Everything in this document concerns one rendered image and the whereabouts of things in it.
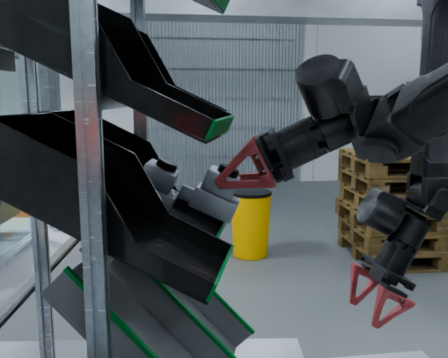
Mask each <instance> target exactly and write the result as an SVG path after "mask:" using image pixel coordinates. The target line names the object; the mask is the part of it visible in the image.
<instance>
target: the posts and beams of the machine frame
mask: <svg viewBox="0 0 448 358"><path fill-rule="evenodd" d="M43 74H44V86H45V98H46V111H55V110H61V98H60V73H58V72H56V71H54V70H52V69H50V68H48V67H46V66H43Z"/></svg>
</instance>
